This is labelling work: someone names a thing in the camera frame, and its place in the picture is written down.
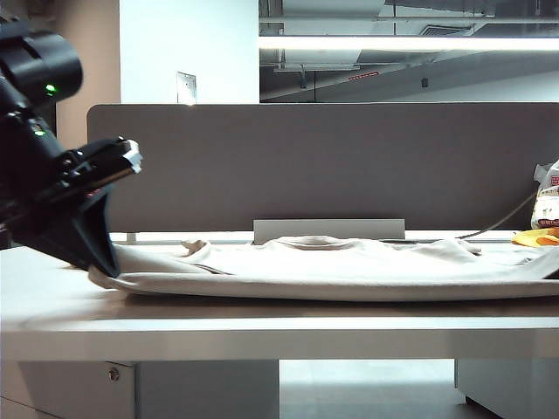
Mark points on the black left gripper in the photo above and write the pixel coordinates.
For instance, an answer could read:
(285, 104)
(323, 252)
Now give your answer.
(39, 214)

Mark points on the beige T-shirt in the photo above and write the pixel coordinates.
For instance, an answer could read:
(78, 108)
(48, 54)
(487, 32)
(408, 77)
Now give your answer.
(332, 270)

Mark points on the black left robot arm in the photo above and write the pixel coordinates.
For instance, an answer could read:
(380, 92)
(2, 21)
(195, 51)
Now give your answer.
(39, 65)

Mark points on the round drawer lock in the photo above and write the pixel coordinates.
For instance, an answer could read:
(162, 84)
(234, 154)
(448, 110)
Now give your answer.
(114, 374)

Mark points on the white drawer cabinet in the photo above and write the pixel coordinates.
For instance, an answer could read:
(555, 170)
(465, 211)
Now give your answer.
(196, 388)

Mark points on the grey desk divider panel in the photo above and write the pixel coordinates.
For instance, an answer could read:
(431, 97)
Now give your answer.
(332, 166)

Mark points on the ceiling light strip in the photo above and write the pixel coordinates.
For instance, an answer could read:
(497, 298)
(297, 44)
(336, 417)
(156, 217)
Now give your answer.
(406, 43)

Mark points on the ceiling air vent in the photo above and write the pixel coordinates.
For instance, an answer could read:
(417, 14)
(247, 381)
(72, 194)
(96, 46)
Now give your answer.
(445, 30)

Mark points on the yellow cloth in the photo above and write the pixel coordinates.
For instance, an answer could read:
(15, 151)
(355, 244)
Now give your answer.
(535, 239)

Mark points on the plain white cabinet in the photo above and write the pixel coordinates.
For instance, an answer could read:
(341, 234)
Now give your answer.
(511, 384)

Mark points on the printed snack bag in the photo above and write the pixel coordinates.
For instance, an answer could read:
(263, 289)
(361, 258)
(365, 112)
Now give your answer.
(548, 201)

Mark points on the metal divider bracket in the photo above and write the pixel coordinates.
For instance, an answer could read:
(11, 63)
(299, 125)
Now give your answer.
(131, 238)

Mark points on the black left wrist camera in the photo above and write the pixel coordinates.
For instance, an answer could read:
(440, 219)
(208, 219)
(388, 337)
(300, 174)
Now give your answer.
(105, 161)

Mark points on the silver wall plate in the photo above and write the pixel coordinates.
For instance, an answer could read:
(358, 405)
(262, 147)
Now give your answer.
(186, 87)

